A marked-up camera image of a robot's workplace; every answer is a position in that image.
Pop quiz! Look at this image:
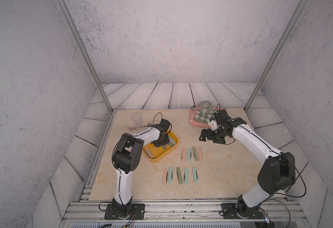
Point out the striped ceramic cup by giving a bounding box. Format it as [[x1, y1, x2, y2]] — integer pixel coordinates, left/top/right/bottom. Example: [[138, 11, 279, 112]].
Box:
[[198, 100, 212, 114]]

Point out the clear plastic cup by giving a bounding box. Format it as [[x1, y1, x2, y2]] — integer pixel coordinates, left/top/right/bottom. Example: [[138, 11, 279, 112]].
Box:
[[131, 112, 143, 127]]

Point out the pink handled spoon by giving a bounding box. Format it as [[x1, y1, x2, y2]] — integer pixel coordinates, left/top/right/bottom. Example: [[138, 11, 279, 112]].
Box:
[[189, 105, 196, 122]]

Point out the pink folding fruit knife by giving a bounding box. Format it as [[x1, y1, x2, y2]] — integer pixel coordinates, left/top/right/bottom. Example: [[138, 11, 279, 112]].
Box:
[[181, 148, 186, 162]]

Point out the green checkered cloth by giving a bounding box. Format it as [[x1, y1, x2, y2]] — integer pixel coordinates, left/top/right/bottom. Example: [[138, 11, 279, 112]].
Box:
[[194, 108, 217, 124]]

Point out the left aluminium frame post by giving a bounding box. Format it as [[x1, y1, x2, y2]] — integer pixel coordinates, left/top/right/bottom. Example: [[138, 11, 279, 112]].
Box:
[[55, 0, 113, 113]]

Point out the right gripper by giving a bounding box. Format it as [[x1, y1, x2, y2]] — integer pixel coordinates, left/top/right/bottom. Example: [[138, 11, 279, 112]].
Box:
[[198, 127, 228, 144]]

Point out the yellow plastic storage box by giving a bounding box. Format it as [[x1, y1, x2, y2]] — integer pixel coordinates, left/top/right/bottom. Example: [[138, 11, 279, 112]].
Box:
[[143, 131, 179, 162]]

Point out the right aluminium frame post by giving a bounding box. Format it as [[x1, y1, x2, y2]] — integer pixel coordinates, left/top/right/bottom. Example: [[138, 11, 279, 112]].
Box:
[[244, 0, 308, 112]]

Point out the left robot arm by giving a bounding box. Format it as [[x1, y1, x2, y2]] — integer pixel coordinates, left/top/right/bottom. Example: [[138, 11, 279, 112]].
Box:
[[112, 124, 171, 217]]

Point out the pink plastic tray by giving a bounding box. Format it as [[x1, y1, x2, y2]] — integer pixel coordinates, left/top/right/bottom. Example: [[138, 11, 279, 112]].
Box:
[[189, 106, 217, 128]]

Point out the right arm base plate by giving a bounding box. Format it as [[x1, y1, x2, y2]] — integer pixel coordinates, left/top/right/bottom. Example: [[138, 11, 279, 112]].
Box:
[[219, 203, 264, 219]]

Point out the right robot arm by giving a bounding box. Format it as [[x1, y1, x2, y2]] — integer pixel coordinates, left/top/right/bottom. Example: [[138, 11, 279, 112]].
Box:
[[199, 117, 296, 219]]

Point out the teal folding fruit knife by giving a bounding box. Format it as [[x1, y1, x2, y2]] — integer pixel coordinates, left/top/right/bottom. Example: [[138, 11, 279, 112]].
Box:
[[167, 167, 173, 183]]

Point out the aluminium frame post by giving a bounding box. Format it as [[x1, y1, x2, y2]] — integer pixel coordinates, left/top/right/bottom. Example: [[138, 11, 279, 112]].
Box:
[[55, 0, 113, 113], [244, 0, 308, 112]]

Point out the aluminium rail base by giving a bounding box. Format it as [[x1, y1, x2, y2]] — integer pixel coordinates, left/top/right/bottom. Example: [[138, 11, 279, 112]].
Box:
[[60, 198, 311, 228]]

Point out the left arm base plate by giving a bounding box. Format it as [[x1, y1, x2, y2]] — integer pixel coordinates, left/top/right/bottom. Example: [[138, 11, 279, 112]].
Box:
[[104, 202, 146, 220]]

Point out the wooden handled spoon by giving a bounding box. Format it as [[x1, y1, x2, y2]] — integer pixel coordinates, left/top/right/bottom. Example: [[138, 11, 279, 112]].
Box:
[[128, 124, 151, 131]]

